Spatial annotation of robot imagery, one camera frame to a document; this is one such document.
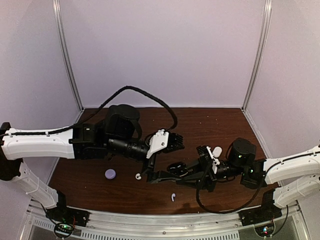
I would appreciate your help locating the white clip earbud lower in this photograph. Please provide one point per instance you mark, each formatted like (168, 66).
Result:
(138, 176)

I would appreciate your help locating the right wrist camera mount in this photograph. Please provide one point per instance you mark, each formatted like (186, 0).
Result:
(205, 154)

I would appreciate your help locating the black charging case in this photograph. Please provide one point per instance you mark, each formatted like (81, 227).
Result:
(178, 168)

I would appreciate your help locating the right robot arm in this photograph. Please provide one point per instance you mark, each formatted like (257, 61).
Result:
(255, 173)

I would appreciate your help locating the purple round charging case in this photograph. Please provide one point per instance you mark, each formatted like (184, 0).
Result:
(110, 174)

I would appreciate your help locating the front aluminium rail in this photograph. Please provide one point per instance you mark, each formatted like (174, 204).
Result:
(198, 226)

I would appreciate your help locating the white stem earbud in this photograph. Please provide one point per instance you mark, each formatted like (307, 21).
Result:
(173, 196)

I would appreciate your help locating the white charging case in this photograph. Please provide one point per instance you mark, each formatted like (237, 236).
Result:
(217, 151)

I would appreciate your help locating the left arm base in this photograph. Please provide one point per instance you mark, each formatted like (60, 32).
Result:
(66, 221)

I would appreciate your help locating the aluminium frame post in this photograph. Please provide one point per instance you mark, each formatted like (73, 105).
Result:
(263, 36)
(57, 11)

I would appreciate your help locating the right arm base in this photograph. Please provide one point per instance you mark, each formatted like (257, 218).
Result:
(262, 219)

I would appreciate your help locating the left aluminium frame post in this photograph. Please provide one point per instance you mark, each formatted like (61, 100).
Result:
(57, 11)

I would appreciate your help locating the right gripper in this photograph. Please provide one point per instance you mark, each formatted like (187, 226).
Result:
(208, 180)

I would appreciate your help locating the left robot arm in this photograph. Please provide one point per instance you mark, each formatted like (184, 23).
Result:
(118, 134)

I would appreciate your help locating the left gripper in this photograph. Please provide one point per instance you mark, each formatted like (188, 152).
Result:
(160, 174)

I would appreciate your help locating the right aluminium frame post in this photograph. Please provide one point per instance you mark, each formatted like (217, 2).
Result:
(263, 36)

